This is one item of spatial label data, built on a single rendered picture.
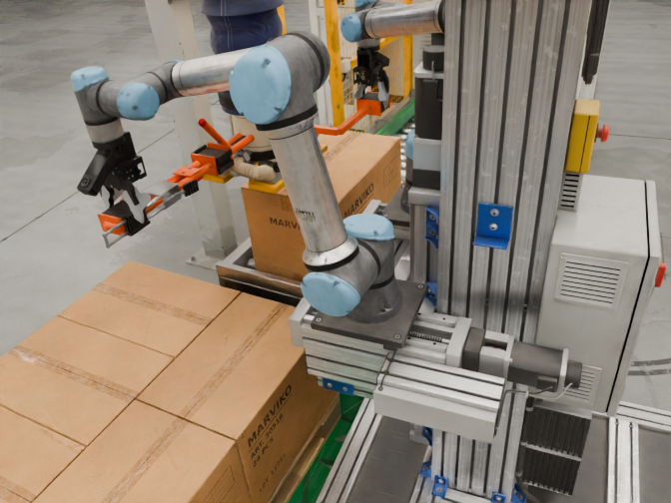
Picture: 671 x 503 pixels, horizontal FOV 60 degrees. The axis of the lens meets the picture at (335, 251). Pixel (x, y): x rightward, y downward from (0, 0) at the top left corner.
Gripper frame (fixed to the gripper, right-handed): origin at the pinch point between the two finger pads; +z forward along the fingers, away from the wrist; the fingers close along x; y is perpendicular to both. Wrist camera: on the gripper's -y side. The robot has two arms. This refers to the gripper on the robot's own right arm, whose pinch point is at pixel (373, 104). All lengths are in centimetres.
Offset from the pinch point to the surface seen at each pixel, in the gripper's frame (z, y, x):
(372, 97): -2.7, 1.1, 0.3
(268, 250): 55, 22, -37
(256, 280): 65, 30, -40
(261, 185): 11, 46, -17
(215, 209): 87, -41, -119
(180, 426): 69, 96, -23
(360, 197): 35.5, 2.5, -5.4
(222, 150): -2, 52, -24
